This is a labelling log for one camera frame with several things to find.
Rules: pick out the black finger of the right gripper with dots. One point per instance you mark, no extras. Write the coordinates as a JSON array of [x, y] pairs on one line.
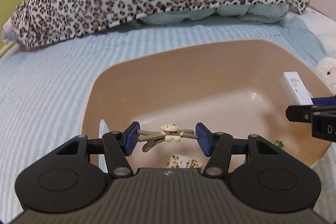
[[302, 113]]

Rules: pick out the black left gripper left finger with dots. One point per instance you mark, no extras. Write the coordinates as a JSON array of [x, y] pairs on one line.
[[117, 147]]

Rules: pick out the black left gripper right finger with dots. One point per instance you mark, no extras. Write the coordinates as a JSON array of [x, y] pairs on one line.
[[217, 147]]

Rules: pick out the white slim box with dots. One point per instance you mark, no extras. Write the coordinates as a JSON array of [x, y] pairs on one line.
[[295, 89]]

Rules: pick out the green patterned snack packet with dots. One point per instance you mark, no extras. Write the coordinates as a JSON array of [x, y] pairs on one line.
[[279, 143]]

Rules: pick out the floral fabric scrunchie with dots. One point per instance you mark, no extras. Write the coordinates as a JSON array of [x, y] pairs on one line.
[[177, 161]]

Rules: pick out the bear hair clip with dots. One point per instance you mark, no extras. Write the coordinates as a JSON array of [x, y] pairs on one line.
[[167, 133]]

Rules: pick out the white fluffy plush toy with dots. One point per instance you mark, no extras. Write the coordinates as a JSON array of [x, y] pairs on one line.
[[326, 68]]

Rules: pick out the beige plastic storage bin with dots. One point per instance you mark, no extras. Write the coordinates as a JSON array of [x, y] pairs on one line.
[[231, 87]]

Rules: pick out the blue striped bed sheet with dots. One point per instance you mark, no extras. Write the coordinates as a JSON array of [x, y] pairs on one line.
[[44, 92]]

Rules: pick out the teal quilted pillow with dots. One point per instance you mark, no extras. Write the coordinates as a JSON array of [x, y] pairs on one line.
[[265, 13]]

